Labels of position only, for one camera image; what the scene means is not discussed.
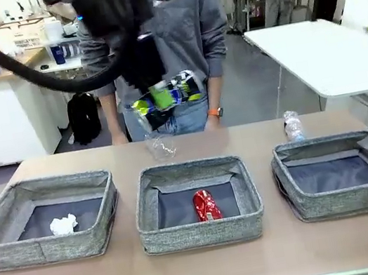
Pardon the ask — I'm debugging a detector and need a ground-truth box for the white paper ball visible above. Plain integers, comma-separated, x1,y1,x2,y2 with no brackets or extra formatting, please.
48,212,81,238

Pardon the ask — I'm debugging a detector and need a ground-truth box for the dark blue bottle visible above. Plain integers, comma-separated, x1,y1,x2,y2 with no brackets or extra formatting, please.
49,42,68,67

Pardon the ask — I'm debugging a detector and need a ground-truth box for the thick black left arm hose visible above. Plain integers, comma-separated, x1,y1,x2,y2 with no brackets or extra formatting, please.
0,0,128,107

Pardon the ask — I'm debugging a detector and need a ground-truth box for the black backpack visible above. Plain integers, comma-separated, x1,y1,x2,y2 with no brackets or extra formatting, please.
63,90,105,148

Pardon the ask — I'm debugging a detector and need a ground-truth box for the person's left forearm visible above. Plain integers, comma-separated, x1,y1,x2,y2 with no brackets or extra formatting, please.
203,74,230,111

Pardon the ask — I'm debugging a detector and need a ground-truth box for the grey fabric basket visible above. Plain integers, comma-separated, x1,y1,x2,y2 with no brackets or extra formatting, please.
126,148,270,259
267,127,368,229
0,163,129,274

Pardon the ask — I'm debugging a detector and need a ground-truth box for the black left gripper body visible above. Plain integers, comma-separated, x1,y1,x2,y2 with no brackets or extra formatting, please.
72,0,169,100

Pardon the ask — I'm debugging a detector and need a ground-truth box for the light printed wooden crate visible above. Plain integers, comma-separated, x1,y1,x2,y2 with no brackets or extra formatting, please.
0,15,49,54

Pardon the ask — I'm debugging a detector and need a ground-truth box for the clear plastic cup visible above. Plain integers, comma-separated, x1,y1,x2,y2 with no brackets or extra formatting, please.
142,128,179,164

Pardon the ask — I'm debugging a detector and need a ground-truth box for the clear bottle with blue cap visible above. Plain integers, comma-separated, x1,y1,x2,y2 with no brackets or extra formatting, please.
280,107,308,144

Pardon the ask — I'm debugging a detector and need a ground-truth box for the crushed red soda can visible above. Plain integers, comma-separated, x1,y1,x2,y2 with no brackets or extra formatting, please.
190,186,224,224

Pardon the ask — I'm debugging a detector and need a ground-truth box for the person's right forearm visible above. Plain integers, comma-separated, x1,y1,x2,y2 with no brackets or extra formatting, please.
97,87,126,138

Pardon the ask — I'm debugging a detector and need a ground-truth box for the person's left hand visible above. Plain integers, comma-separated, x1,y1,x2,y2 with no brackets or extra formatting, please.
202,114,223,133

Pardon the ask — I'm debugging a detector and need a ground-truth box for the person in grey shirt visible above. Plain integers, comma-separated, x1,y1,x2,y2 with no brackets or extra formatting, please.
70,0,246,150

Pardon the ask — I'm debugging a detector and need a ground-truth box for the orange wristwatch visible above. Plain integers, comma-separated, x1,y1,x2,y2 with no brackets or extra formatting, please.
206,105,225,120

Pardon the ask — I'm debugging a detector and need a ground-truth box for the white plastic jug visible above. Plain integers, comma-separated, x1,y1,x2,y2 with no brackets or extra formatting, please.
42,18,66,46

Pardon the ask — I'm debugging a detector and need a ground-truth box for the person's right hand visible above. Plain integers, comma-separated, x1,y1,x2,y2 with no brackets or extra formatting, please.
109,129,131,147

